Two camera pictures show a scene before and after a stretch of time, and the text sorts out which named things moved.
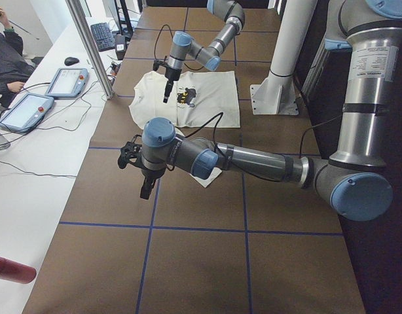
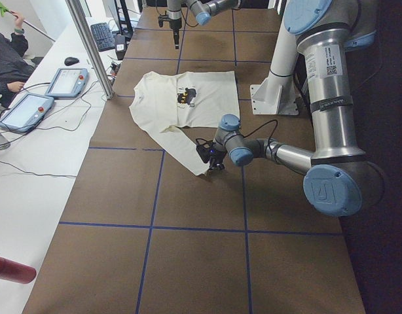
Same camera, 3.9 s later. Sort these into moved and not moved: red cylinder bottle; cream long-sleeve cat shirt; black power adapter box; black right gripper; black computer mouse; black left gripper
Moved: black left gripper; black right gripper
Not moved: black computer mouse; black power adapter box; red cylinder bottle; cream long-sleeve cat shirt
